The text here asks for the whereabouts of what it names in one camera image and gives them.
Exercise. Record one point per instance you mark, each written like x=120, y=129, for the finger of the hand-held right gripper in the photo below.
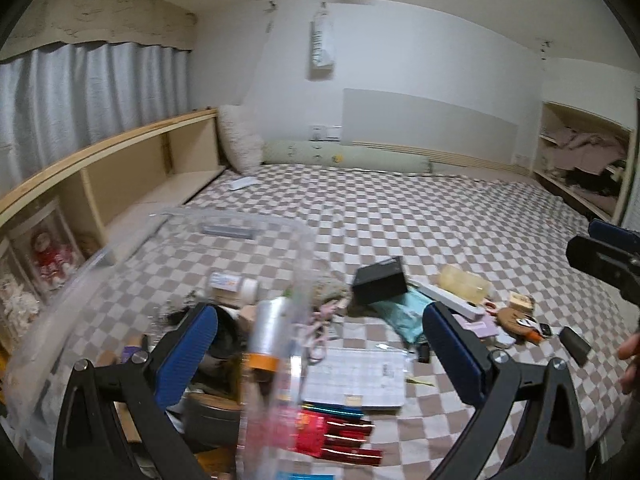
x=612, y=232
x=600, y=260

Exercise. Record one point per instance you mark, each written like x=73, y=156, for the white fluffy doll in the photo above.
x=17, y=305

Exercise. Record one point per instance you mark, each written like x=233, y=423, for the black tape roll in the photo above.
x=215, y=420

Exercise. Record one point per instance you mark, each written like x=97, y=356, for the small tan wooden block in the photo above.
x=522, y=302

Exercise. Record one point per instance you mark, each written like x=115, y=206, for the beige printed valance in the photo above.
x=100, y=15

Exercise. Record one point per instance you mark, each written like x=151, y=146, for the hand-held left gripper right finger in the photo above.
x=454, y=355

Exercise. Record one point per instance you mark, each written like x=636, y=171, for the fluffy white pillow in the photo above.
x=240, y=140

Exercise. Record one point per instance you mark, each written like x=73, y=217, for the person's right hand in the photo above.
x=631, y=349

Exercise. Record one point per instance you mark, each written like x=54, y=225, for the brown bear toy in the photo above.
x=515, y=322

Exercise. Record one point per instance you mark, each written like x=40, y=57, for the red packets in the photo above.
x=340, y=435

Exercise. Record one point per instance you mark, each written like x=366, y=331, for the clear plastic container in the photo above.
x=100, y=280

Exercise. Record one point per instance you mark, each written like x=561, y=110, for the white remote control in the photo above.
x=242, y=183

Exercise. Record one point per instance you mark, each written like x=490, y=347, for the black box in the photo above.
x=380, y=280

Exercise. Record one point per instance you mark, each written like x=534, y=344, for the pink card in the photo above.
x=480, y=328

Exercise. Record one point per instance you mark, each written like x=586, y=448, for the long white box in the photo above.
x=450, y=301

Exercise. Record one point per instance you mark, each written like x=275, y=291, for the white hanging bag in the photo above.
x=322, y=40

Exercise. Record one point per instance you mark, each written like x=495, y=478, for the teal packet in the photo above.
x=405, y=315

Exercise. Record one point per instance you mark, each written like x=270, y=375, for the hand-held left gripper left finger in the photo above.
x=186, y=355

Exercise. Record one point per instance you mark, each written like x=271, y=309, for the toothpick jar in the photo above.
x=232, y=285

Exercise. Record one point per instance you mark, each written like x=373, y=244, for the grey curtain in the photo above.
x=100, y=90

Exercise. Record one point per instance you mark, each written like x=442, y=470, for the pile of clothes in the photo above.
x=580, y=150

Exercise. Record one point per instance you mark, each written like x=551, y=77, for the wooden wardrobe niche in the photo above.
x=542, y=160

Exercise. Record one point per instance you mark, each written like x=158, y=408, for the clear doll display case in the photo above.
x=10, y=270
x=65, y=220

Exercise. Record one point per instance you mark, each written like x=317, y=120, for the yellow translucent box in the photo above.
x=465, y=285

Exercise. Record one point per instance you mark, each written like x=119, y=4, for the wooden shelf unit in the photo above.
x=130, y=160

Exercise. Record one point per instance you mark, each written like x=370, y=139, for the doll in red dress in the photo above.
x=50, y=260

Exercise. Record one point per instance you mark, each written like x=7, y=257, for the white wall socket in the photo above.
x=325, y=132

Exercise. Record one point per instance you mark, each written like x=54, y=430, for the wooden bed headboard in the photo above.
x=465, y=160

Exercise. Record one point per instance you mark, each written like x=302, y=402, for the masking film roll orange tape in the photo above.
x=270, y=330

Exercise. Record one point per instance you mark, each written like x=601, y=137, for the green bolster pillow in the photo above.
x=350, y=157

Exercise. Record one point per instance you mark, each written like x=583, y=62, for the small black case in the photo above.
x=575, y=345

